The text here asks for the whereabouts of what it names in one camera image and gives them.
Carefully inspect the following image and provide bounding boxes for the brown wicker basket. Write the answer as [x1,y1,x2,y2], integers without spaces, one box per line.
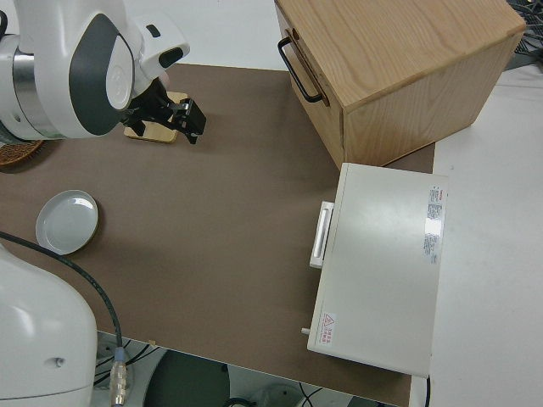
[0,138,46,167]

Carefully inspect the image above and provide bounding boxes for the dark gray round base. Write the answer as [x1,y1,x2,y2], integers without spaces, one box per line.
[146,349,232,407]

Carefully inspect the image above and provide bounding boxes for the black box handle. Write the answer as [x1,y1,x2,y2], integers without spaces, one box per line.
[277,36,325,104]

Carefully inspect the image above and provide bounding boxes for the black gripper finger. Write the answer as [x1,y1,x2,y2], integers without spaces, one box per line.
[168,98,192,131]
[182,100,208,146]

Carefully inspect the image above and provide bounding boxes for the wooden box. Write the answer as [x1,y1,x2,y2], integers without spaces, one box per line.
[273,0,529,168]

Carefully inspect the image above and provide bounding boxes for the black arm cable with connector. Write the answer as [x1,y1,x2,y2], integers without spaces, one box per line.
[0,231,130,407]

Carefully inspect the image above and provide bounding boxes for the tangled black cables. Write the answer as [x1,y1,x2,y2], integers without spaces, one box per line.
[508,0,543,69]

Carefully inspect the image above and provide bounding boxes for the white oven door handle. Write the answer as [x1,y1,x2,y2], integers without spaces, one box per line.
[308,201,336,269]

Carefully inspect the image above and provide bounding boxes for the gray plate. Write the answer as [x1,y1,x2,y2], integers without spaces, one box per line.
[35,189,101,256]

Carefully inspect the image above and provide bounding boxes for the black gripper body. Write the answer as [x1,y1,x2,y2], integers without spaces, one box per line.
[123,79,176,139]

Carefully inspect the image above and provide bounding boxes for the white toaster oven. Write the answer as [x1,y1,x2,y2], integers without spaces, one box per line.
[305,162,450,379]

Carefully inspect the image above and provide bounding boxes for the brown table mat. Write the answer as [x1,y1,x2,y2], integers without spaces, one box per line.
[0,63,438,407]

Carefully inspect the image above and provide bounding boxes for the small wooden block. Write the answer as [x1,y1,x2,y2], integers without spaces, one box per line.
[122,91,188,146]

